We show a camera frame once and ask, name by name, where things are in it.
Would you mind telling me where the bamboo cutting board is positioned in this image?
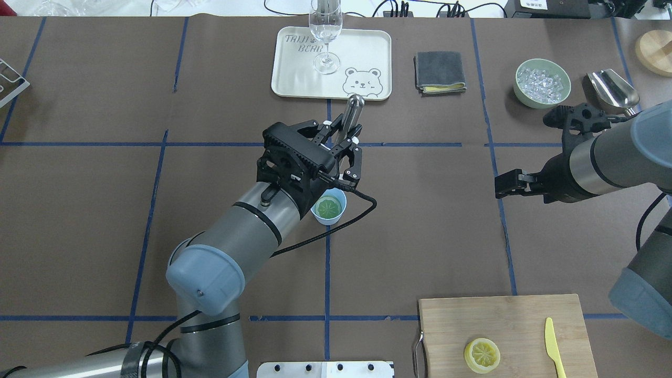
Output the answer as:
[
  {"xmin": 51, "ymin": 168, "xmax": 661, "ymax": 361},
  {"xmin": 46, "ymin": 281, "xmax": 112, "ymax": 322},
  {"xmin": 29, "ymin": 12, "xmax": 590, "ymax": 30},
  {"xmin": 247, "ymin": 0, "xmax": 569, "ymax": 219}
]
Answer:
[{"xmin": 418, "ymin": 294, "xmax": 597, "ymax": 377}]

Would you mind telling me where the light blue plastic cup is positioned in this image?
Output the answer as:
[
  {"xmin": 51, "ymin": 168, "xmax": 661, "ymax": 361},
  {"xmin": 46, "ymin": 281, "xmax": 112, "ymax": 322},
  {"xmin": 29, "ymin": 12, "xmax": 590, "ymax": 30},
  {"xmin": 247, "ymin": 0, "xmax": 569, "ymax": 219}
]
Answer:
[{"xmin": 310, "ymin": 188, "xmax": 347, "ymax": 226}]

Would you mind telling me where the steel ice scoop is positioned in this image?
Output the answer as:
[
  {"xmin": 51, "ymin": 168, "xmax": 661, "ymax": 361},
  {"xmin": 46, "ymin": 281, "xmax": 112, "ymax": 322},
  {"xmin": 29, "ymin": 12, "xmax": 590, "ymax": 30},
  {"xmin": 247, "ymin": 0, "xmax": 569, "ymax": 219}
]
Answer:
[{"xmin": 586, "ymin": 69, "xmax": 640, "ymax": 117}]

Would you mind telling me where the wooden cup tree stand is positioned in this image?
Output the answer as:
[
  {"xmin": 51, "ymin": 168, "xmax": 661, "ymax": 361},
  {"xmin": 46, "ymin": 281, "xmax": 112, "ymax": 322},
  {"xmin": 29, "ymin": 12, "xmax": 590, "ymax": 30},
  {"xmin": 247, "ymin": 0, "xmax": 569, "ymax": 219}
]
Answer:
[{"xmin": 635, "ymin": 29, "xmax": 671, "ymax": 77}]

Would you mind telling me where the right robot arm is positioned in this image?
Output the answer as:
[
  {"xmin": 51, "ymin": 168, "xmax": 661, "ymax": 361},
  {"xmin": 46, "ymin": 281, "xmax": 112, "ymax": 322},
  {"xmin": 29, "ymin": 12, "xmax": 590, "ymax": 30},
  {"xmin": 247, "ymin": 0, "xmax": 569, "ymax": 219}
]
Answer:
[{"xmin": 494, "ymin": 101, "xmax": 670, "ymax": 339}]

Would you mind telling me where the white wire cup rack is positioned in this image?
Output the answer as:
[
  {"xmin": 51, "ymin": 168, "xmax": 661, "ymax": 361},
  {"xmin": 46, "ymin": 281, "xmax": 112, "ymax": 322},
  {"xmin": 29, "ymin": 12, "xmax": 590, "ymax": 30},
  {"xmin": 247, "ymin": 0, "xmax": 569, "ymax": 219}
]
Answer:
[{"xmin": 0, "ymin": 59, "xmax": 30, "ymax": 108}]

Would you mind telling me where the green bowl of ice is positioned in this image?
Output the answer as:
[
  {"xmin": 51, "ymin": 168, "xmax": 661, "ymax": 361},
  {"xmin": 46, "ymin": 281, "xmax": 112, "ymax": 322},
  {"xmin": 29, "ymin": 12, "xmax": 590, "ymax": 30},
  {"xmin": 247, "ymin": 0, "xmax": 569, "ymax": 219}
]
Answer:
[{"xmin": 513, "ymin": 58, "xmax": 572, "ymax": 109}]

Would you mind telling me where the grey folded cloth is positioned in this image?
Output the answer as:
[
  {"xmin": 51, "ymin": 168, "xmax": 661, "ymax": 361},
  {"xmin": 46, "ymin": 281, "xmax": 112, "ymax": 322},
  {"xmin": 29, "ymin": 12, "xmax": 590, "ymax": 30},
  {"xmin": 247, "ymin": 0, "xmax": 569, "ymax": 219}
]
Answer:
[{"xmin": 414, "ymin": 51, "xmax": 467, "ymax": 95}]

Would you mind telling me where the yellow plastic knife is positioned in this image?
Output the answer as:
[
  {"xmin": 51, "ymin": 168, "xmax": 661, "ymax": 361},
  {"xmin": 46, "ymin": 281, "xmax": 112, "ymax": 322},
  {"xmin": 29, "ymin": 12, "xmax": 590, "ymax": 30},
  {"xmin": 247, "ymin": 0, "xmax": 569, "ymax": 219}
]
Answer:
[{"xmin": 544, "ymin": 317, "xmax": 567, "ymax": 378}]

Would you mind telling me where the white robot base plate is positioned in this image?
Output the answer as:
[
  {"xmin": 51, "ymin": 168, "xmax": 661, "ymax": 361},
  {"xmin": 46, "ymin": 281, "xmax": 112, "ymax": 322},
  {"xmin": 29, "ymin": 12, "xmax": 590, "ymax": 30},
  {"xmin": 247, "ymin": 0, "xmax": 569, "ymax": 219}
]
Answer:
[{"xmin": 256, "ymin": 361, "xmax": 395, "ymax": 377}]

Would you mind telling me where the yellow lemon slice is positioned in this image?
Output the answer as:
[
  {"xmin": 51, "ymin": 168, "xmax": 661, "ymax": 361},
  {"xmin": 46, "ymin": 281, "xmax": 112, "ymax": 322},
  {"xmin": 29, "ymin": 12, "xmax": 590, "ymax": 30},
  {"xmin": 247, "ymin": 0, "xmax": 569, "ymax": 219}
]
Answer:
[{"xmin": 464, "ymin": 338, "xmax": 501, "ymax": 375}]

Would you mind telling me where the steel muddler black tip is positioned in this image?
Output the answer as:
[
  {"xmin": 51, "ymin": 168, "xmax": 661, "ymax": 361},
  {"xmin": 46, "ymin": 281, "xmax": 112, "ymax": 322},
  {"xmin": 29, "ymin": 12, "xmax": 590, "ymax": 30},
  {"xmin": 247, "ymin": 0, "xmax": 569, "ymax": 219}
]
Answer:
[{"xmin": 332, "ymin": 94, "xmax": 365, "ymax": 146}]

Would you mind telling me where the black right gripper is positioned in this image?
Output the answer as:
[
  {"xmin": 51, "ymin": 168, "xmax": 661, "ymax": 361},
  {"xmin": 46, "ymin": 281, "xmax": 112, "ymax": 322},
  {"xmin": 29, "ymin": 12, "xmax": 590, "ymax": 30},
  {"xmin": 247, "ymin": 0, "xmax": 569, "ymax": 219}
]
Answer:
[{"xmin": 495, "ymin": 103, "xmax": 623, "ymax": 204}]

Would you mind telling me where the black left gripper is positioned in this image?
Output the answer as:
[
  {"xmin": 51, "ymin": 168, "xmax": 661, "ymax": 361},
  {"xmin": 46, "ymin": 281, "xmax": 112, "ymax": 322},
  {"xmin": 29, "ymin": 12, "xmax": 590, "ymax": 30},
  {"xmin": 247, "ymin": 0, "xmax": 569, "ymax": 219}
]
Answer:
[{"xmin": 257, "ymin": 120, "xmax": 362, "ymax": 218}]

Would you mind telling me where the clear wine glass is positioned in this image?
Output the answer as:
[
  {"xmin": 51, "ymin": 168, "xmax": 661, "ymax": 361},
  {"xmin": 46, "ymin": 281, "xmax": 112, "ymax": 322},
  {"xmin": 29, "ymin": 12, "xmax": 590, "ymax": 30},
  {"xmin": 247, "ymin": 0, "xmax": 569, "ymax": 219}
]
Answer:
[{"xmin": 309, "ymin": 1, "xmax": 343, "ymax": 75}]

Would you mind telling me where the cream bear serving tray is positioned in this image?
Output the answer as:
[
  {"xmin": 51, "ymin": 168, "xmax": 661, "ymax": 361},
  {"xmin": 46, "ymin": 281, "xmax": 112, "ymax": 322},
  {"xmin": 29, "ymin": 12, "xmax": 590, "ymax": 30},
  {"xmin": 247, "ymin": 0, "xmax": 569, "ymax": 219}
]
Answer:
[{"xmin": 270, "ymin": 26, "xmax": 393, "ymax": 101}]

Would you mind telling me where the green lime slice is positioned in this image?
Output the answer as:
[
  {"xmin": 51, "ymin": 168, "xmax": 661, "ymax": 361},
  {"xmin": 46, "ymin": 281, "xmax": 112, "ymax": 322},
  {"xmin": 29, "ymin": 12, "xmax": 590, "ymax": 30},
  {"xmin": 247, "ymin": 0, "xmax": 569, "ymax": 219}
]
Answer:
[{"xmin": 314, "ymin": 195, "xmax": 342, "ymax": 218}]

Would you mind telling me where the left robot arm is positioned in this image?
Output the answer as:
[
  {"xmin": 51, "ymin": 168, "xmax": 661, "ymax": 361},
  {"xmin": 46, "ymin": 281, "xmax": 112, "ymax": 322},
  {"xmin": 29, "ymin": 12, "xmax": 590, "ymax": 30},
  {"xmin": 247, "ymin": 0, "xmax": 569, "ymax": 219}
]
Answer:
[{"xmin": 2, "ymin": 115, "xmax": 362, "ymax": 377}]

